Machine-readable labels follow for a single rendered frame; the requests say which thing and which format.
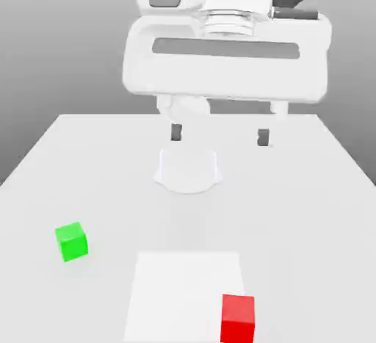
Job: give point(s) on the small red cube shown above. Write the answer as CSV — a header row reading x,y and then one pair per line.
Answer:
x,y
237,318

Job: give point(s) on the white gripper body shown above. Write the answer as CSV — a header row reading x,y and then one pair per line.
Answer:
x,y
223,75

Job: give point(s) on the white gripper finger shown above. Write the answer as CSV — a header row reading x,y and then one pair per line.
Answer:
x,y
176,132
263,137

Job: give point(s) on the small green cube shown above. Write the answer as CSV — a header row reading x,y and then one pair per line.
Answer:
x,y
72,243

